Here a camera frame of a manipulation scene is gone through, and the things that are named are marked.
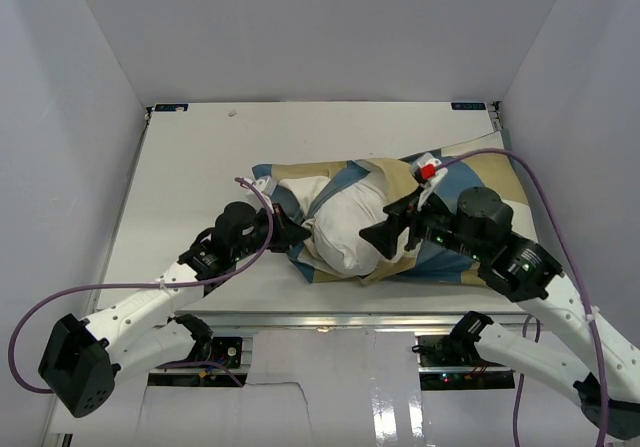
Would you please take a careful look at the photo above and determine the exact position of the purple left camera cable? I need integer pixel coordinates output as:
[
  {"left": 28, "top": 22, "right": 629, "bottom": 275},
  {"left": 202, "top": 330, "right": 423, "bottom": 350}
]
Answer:
[{"left": 8, "top": 176, "right": 275, "bottom": 395}]

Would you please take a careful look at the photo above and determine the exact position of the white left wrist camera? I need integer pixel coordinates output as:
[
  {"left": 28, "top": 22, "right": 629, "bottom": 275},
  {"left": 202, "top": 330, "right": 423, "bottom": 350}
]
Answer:
[{"left": 236, "top": 176, "right": 278, "bottom": 203}]

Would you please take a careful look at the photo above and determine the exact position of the blue tan white pillowcase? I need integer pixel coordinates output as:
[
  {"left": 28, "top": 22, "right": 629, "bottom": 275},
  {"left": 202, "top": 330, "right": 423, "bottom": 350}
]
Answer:
[{"left": 252, "top": 153, "right": 537, "bottom": 286}]

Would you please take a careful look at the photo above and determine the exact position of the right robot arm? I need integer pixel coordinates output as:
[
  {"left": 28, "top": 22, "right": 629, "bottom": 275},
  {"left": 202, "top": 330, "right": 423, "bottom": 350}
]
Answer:
[{"left": 360, "top": 187, "right": 639, "bottom": 440}]

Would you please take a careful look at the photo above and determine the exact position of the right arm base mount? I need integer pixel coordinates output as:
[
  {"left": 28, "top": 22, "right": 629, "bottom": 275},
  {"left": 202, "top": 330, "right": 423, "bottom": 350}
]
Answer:
[{"left": 412, "top": 311, "right": 515, "bottom": 392}]

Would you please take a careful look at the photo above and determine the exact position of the purple camera cable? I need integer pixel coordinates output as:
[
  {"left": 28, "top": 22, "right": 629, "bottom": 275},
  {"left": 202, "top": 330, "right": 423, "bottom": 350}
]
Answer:
[
  {"left": 8, "top": 176, "right": 275, "bottom": 395},
  {"left": 434, "top": 148, "right": 611, "bottom": 447}
]

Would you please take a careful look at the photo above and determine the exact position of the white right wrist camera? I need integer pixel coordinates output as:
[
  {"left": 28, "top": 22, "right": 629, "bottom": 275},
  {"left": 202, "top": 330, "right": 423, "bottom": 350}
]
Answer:
[{"left": 410, "top": 153, "right": 448, "bottom": 210}]

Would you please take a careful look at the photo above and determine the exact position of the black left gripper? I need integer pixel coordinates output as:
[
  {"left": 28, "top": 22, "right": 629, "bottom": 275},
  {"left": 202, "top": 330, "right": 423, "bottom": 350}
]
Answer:
[{"left": 232, "top": 203, "right": 310, "bottom": 262}]

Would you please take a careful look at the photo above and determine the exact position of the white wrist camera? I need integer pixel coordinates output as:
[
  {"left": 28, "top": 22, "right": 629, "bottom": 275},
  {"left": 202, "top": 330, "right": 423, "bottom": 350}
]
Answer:
[
  {"left": 410, "top": 153, "right": 448, "bottom": 210},
  {"left": 236, "top": 176, "right": 278, "bottom": 203}
]

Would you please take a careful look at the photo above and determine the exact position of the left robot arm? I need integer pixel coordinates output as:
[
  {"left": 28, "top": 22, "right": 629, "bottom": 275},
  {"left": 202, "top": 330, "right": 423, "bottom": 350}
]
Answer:
[{"left": 38, "top": 202, "right": 311, "bottom": 418}]

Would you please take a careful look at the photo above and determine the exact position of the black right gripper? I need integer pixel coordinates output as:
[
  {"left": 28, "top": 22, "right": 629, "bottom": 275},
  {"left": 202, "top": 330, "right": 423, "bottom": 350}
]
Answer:
[{"left": 358, "top": 185, "right": 484, "bottom": 261}]

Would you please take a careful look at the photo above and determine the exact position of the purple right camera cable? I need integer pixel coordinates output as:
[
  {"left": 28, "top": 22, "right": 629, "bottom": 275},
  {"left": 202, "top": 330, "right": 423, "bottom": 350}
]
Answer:
[{"left": 434, "top": 148, "right": 611, "bottom": 447}]

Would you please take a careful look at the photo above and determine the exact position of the white pillow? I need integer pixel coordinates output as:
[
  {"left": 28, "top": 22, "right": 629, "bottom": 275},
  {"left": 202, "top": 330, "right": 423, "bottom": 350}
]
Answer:
[{"left": 279, "top": 172, "right": 403, "bottom": 278}]

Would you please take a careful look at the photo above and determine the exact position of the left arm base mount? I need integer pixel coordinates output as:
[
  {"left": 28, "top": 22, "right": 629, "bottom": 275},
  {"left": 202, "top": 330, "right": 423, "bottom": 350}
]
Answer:
[{"left": 147, "top": 314, "right": 248, "bottom": 388}]

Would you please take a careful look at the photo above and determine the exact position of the blue left corner sticker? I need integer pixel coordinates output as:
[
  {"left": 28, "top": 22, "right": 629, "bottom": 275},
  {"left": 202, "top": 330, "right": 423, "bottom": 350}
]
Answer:
[{"left": 153, "top": 103, "right": 189, "bottom": 112}]

